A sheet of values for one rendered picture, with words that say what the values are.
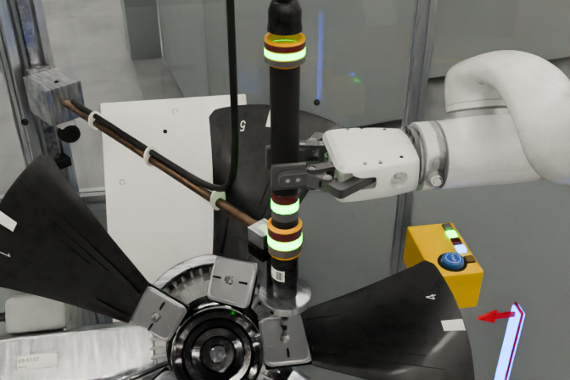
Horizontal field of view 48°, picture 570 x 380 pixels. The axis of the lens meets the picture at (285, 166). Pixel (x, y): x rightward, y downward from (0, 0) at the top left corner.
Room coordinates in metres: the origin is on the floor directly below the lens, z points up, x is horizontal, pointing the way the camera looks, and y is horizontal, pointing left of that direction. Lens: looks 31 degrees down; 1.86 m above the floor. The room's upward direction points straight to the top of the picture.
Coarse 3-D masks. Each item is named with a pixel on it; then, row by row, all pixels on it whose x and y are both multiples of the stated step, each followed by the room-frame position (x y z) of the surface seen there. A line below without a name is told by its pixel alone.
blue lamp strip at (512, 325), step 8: (512, 320) 0.70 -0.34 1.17; (512, 328) 0.70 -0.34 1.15; (512, 336) 0.69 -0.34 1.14; (504, 344) 0.71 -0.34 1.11; (512, 344) 0.69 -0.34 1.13; (504, 352) 0.70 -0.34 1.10; (504, 360) 0.70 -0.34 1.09; (504, 368) 0.69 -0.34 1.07; (496, 376) 0.71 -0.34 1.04; (504, 376) 0.69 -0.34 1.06
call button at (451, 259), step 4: (452, 252) 0.97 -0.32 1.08; (444, 256) 0.95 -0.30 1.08; (448, 256) 0.95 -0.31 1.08; (452, 256) 0.95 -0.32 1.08; (456, 256) 0.95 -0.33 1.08; (460, 256) 0.95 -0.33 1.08; (444, 260) 0.94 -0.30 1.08; (448, 260) 0.94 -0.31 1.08; (452, 260) 0.94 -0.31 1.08; (456, 260) 0.94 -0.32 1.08; (460, 260) 0.94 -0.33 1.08; (444, 264) 0.94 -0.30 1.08; (448, 264) 0.93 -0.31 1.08; (452, 264) 0.93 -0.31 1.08; (456, 264) 0.93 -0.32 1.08; (460, 264) 0.93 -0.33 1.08; (452, 268) 0.93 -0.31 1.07; (456, 268) 0.93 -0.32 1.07
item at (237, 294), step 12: (216, 264) 0.73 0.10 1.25; (228, 264) 0.71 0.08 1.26; (240, 264) 0.70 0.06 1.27; (252, 264) 0.69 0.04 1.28; (240, 276) 0.69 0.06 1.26; (252, 276) 0.67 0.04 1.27; (216, 288) 0.70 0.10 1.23; (228, 288) 0.69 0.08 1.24; (240, 288) 0.67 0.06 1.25; (252, 288) 0.66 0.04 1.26; (216, 300) 0.68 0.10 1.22; (228, 300) 0.67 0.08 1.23; (240, 300) 0.66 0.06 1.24
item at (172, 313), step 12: (144, 300) 0.66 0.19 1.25; (156, 300) 0.65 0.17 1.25; (168, 300) 0.64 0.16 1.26; (144, 312) 0.66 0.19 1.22; (168, 312) 0.65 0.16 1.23; (180, 312) 0.64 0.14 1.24; (144, 324) 0.66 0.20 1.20; (156, 324) 0.66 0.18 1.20; (168, 324) 0.65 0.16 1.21; (156, 336) 0.66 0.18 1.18; (168, 336) 0.65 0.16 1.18
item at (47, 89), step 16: (48, 64) 1.14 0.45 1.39; (32, 80) 1.09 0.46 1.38; (48, 80) 1.09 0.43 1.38; (64, 80) 1.09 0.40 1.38; (32, 96) 1.08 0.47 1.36; (48, 96) 1.04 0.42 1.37; (64, 96) 1.06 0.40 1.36; (80, 96) 1.08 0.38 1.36; (32, 112) 1.09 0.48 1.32; (48, 112) 1.04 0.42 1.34; (64, 112) 1.06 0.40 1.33
